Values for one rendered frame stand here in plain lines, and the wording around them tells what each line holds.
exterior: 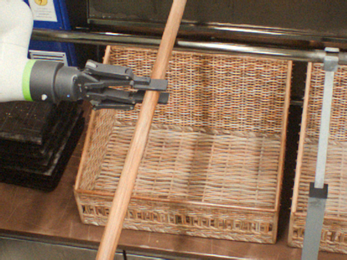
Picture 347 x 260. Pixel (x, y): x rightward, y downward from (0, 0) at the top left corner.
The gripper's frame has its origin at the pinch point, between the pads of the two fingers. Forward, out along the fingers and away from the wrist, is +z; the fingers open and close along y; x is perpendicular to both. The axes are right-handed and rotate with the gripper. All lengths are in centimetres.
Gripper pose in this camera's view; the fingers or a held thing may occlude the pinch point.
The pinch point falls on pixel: (152, 90)
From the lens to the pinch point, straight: 161.5
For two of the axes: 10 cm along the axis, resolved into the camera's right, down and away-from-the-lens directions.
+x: -1.9, 7.3, -6.6
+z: 9.8, 1.0, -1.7
